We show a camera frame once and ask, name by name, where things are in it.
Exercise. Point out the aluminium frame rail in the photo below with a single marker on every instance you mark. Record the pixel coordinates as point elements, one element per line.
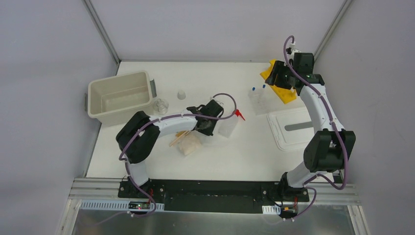
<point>94,188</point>

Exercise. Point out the yellow test tube rack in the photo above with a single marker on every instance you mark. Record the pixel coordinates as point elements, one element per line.
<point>284,95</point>

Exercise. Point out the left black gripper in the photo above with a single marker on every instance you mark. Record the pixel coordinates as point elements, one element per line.
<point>205,126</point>

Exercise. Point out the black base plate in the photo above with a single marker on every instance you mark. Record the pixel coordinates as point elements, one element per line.
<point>213,196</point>

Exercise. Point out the clear plastic tube rack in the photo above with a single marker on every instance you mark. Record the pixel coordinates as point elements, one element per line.
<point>259,101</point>

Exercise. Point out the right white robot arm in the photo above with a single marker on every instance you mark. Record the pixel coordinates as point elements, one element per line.
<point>327,154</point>

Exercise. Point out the beige plastic bin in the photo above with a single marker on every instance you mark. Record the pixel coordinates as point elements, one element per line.
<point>114,100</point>

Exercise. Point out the small glass flask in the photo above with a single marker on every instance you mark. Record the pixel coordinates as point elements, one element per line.
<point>160,106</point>

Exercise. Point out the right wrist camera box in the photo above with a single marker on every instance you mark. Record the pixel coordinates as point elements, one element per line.
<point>291,52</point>

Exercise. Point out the white bin lid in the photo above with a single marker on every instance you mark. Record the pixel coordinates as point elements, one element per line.
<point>292,129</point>

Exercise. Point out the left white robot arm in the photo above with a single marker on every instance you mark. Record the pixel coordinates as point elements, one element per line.
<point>139,135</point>

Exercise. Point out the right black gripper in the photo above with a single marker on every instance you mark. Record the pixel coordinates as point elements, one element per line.
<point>279,77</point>

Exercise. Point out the bag of white powder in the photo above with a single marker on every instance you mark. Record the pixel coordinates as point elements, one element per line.
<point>189,144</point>

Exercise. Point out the small white cup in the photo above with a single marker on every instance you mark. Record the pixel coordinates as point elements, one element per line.
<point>181,95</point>

